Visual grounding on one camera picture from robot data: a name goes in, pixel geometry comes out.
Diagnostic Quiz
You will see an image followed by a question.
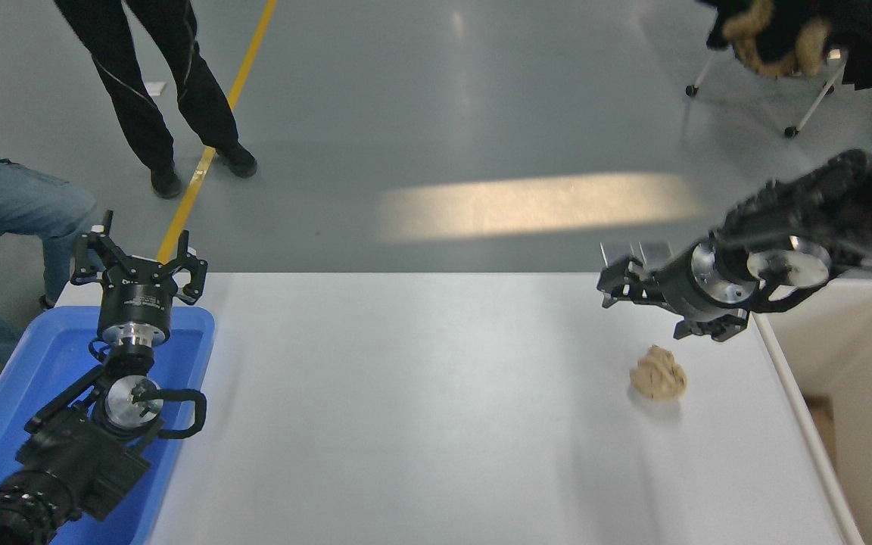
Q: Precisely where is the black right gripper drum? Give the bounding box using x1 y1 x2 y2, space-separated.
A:
648 248 743 322

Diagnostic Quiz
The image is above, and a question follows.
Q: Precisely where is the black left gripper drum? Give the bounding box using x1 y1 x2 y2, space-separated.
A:
98 258 179 329

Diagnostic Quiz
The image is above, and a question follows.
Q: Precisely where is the tan paper ball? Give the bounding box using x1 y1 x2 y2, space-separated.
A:
629 344 688 402

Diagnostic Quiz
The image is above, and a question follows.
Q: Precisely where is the seated person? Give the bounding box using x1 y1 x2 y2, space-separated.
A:
0 151 101 364

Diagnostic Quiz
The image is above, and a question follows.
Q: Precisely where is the blue plastic tray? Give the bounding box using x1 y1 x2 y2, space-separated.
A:
0 305 216 545

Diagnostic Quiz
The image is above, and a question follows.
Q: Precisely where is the large pale plastic bin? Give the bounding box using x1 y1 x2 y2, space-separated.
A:
752 276 872 545

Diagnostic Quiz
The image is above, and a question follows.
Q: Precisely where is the standing person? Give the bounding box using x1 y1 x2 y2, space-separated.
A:
54 0 258 200

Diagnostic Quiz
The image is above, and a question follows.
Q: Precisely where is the white-legged wheeled chair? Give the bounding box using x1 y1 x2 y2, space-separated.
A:
684 47 850 139

